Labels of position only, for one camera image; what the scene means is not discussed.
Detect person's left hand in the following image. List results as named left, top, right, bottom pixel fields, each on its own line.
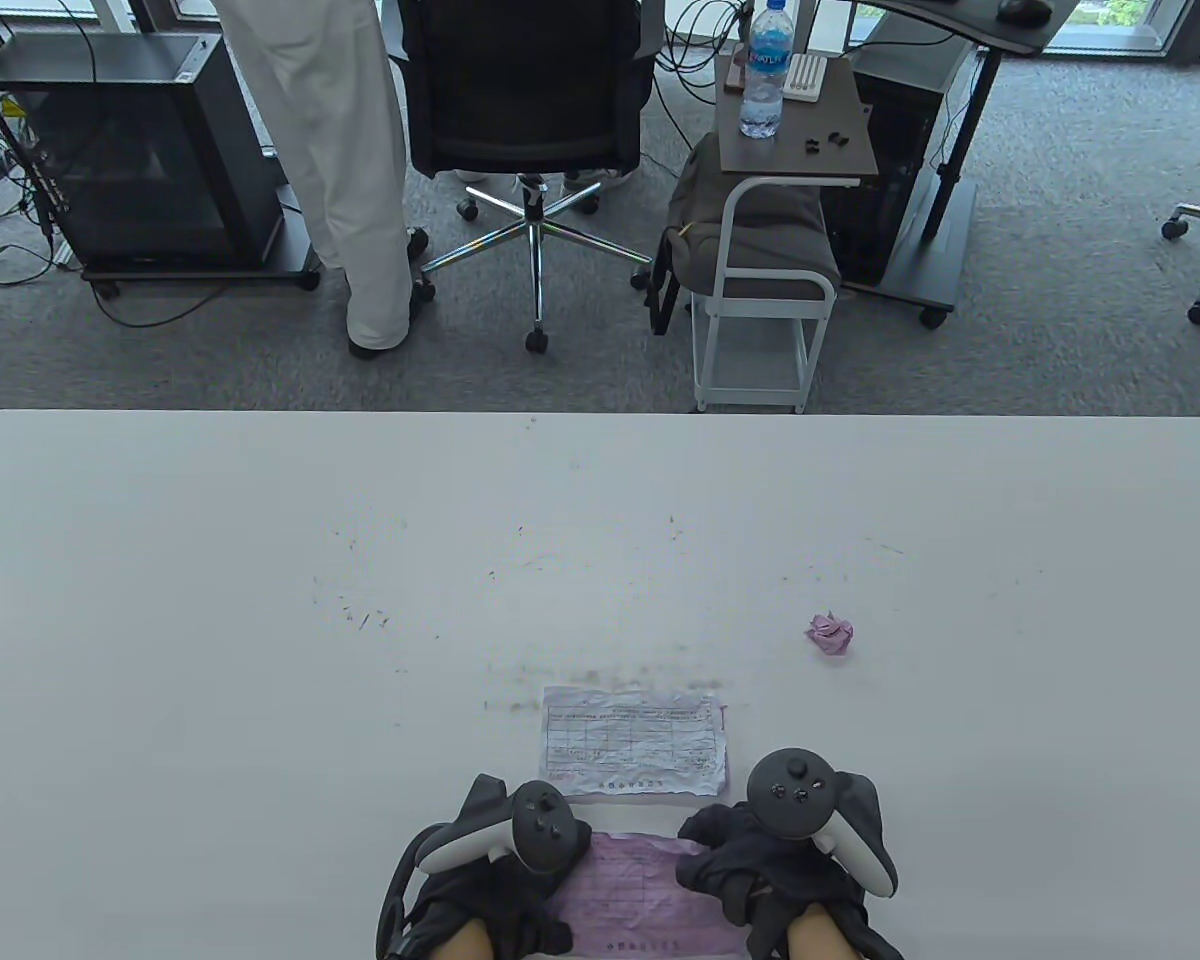
left=405, top=820, right=595, bottom=956

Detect person's right hand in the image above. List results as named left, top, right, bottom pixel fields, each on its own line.
left=675, top=803, right=903, bottom=959

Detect white invoice paper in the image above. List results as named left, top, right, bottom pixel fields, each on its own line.
left=540, top=685, right=729, bottom=798

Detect person's right forearm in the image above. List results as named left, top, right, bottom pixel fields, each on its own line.
left=785, top=912, right=853, bottom=960

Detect grey fabric bag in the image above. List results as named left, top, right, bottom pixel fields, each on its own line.
left=648, top=133, right=841, bottom=336

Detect black wheeled platform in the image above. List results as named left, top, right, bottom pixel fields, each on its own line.
left=80, top=183, right=326, bottom=299

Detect black computer tower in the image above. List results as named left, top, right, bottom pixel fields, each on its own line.
left=820, top=20, right=976, bottom=286

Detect clear plastic water bottle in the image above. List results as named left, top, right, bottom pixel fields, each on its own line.
left=739, top=0, right=790, bottom=140

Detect black office chair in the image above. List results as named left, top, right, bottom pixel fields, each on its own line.
left=392, top=0, right=656, bottom=354

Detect black glass computer case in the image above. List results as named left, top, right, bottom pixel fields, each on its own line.
left=0, top=32, right=286, bottom=269

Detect black standing desk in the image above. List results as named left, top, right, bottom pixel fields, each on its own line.
left=840, top=0, right=1076, bottom=329

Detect black floor cable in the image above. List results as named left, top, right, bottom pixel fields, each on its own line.
left=85, top=270, right=231, bottom=329

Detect brown side table white frame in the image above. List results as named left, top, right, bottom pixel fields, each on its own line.
left=690, top=52, right=879, bottom=414

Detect black cable bundle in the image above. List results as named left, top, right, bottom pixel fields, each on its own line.
left=0, top=80, right=71, bottom=291
left=653, top=0, right=753, bottom=196

